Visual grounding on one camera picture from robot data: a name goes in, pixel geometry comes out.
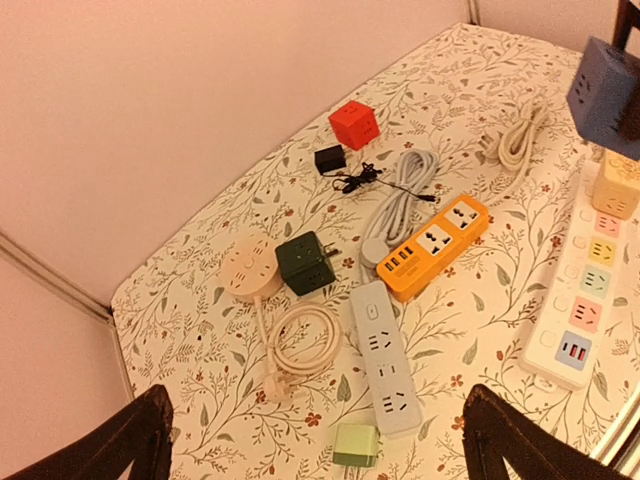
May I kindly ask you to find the pink round power strip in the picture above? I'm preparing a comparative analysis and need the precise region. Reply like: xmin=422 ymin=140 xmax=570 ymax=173
xmin=220 ymin=234 xmax=341 ymax=402

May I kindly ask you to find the white coiled cable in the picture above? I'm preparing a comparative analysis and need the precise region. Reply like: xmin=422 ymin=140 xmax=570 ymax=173
xmin=479 ymin=94 xmax=552 ymax=209

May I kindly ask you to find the black power adapter with cable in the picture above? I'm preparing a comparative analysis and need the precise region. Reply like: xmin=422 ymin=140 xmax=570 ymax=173
xmin=313 ymin=145 xmax=442 ymax=204

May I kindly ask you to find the blue cube socket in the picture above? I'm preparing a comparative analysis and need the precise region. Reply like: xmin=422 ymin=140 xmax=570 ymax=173
xmin=567 ymin=36 xmax=639 ymax=161

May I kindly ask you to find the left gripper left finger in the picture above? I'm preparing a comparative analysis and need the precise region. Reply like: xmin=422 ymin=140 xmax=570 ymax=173
xmin=9 ymin=384 xmax=173 ymax=479

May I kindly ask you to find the beige cube socket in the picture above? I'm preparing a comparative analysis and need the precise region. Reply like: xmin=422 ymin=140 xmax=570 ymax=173
xmin=591 ymin=150 xmax=640 ymax=220

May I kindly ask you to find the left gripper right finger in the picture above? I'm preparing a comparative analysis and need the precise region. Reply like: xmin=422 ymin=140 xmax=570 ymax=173
xmin=463 ymin=384 xmax=631 ymax=479

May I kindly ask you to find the orange power strip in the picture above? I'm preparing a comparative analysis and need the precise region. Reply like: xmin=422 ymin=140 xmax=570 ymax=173
xmin=376 ymin=195 xmax=489 ymax=303

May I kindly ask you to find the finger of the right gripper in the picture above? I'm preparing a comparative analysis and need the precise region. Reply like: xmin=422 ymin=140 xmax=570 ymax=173
xmin=612 ymin=0 xmax=639 ymax=50

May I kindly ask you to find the light blue power strip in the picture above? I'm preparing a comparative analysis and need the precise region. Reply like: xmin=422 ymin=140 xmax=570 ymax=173
xmin=348 ymin=149 xmax=441 ymax=440

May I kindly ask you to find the white multicolour power strip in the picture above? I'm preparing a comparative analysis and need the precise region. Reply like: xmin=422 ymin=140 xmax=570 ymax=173
xmin=520 ymin=187 xmax=629 ymax=391

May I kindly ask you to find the floral table mat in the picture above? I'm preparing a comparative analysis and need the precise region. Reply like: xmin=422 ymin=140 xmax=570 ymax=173
xmin=110 ymin=22 xmax=640 ymax=480

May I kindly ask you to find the front aluminium rail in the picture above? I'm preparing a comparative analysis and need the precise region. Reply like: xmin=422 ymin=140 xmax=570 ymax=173
xmin=590 ymin=386 xmax=640 ymax=479

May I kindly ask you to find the red cube socket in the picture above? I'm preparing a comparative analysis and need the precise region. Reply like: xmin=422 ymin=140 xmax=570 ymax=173
xmin=329 ymin=100 xmax=380 ymax=151

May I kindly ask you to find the left aluminium frame post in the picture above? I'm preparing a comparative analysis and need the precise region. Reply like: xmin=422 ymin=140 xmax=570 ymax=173
xmin=1 ymin=231 xmax=114 ymax=326

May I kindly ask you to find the dark green cube socket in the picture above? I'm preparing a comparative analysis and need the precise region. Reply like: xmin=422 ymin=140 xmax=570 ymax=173
xmin=275 ymin=231 xmax=340 ymax=297

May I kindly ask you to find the green plug adapter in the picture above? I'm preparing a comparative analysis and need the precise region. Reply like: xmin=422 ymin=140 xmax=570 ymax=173
xmin=332 ymin=423 xmax=379 ymax=468

